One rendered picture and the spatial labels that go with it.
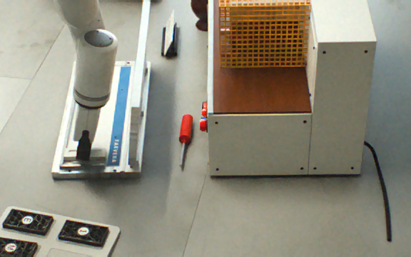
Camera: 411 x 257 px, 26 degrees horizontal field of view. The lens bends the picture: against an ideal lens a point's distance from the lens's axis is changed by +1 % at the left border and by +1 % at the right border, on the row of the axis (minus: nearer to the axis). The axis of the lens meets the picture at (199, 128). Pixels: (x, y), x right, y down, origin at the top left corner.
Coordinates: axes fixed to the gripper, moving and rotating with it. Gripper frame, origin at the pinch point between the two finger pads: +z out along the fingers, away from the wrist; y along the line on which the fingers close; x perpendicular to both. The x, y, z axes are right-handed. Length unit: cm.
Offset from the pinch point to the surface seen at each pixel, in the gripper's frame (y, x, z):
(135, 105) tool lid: 4.8, 9.8, -18.9
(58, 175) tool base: 5.5, -4.8, 4.8
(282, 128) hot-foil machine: 5.9, 42.9, -19.5
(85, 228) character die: 23.5, 3.3, 2.0
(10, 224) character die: 21.9, -12.9, 5.7
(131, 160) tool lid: 5.5, 11.2, -3.2
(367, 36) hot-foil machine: 4, 54, -45
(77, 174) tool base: 5.5, -0.6, 3.7
